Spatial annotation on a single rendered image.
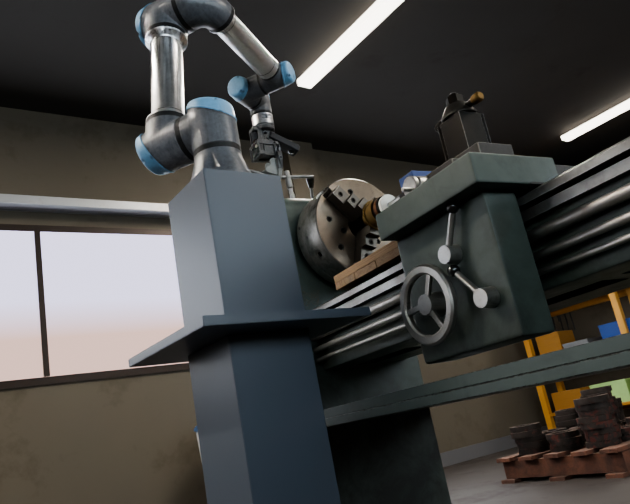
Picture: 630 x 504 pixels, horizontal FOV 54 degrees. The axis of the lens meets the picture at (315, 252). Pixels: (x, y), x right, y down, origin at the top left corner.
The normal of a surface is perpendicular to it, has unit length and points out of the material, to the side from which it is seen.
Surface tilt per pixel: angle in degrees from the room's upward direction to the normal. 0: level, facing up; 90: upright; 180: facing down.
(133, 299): 90
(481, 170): 90
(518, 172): 90
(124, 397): 90
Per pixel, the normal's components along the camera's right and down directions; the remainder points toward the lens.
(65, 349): 0.56, -0.33
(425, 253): -0.87, 0.03
